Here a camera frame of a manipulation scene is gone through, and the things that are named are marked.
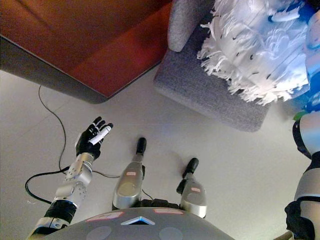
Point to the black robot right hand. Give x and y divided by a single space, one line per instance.
313 75

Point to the silver robot right leg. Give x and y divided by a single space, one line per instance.
193 197

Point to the white fringed pillow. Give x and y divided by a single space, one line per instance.
255 50

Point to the silver robot left leg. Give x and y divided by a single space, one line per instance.
128 185

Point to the silver robot leg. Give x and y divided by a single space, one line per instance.
193 197
128 185

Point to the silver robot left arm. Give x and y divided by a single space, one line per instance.
77 180

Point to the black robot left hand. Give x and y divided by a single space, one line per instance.
87 142

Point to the reddish wooden table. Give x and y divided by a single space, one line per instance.
87 45

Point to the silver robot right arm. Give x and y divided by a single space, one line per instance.
308 180

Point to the grey fabric armchair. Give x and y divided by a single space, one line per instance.
200 95

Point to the grey robot torso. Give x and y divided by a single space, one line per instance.
140 230

